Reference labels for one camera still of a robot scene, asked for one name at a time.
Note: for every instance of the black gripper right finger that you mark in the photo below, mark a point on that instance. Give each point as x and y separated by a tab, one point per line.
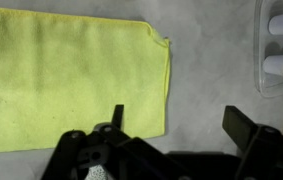
239	126

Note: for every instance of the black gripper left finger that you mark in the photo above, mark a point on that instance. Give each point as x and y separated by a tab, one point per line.
117	116

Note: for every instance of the yellow-green microfiber cloth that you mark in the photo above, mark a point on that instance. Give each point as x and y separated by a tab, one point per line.
64	76

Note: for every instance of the clear plastic tray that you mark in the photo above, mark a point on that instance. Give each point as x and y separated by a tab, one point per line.
262	84

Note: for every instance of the white coffee pod yellow lid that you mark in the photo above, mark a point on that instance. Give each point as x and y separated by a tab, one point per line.
277	65

